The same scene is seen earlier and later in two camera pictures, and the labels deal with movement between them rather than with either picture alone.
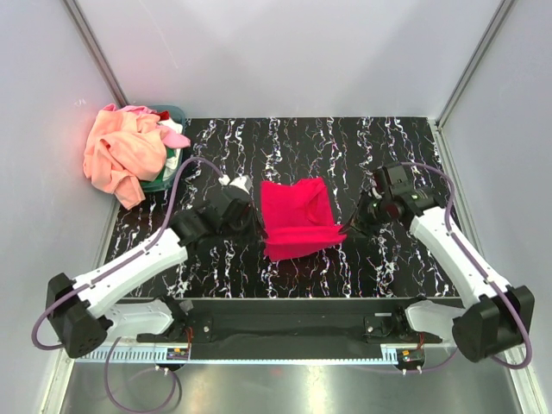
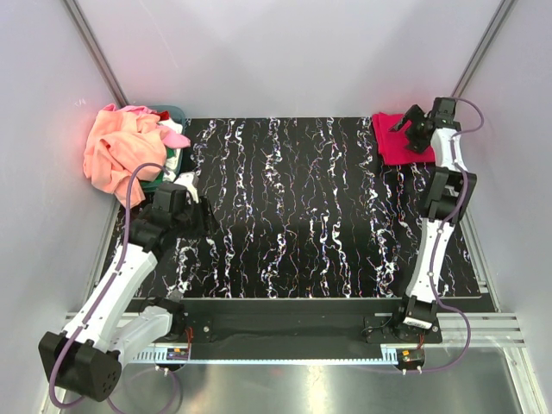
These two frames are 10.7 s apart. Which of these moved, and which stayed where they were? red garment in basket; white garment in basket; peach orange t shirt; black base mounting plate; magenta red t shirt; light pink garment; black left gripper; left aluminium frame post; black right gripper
Moved: magenta red t shirt; black left gripper; black right gripper
Stayed: left aluminium frame post; black base mounting plate; peach orange t shirt; light pink garment; red garment in basket; white garment in basket
